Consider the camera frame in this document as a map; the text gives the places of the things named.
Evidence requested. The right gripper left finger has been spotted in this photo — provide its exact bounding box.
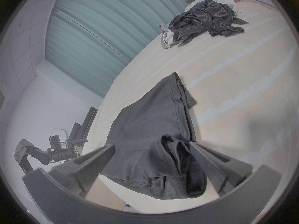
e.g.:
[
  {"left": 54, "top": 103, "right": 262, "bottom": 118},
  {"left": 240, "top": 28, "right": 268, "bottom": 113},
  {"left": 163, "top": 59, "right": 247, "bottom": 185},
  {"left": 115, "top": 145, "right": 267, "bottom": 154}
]
[{"left": 48, "top": 144, "right": 115, "bottom": 196}]

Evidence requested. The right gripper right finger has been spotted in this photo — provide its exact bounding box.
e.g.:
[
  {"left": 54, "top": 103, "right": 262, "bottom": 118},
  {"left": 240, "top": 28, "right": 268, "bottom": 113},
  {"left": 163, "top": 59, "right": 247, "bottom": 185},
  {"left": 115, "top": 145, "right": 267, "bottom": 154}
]
[{"left": 189, "top": 142, "right": 254, "bottom": 194}]

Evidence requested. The black T-shirt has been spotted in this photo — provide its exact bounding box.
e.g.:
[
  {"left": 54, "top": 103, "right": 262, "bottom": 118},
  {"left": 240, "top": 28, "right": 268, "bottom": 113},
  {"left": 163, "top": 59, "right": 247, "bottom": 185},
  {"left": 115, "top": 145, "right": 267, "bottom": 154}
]
[{"left": 99, "top": 71, "right": 207, "bottom": 200}]

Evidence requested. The bed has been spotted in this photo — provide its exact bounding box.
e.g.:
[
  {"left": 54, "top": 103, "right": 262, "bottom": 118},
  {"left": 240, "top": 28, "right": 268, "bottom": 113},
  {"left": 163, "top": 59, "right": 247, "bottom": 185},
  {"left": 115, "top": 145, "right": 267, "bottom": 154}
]
[{"left": 85, "top": 0, "right": 295, "bottom": 213}]

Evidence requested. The blue-green curtain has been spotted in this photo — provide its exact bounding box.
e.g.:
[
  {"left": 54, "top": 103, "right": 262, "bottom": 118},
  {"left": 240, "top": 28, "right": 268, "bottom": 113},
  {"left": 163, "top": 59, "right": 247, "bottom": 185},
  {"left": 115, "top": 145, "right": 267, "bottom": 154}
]
[{"left": 44, "top": 0, "right": 194, "bottom": 98}]

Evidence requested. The grey garment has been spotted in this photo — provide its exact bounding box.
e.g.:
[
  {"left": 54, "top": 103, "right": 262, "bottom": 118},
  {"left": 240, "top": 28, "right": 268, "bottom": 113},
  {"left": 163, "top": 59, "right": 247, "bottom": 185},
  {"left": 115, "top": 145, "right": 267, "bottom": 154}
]
[{"left": 159, "top": 23, "right": 178, "bottom": 49}]

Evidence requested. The black satin garment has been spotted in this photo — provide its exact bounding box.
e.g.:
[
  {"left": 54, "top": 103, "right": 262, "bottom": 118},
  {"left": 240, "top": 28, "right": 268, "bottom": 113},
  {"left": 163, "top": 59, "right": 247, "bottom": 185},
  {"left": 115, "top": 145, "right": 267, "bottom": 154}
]
[{"left": 168, "top": 0, "right": 249, "bottom": 44}]

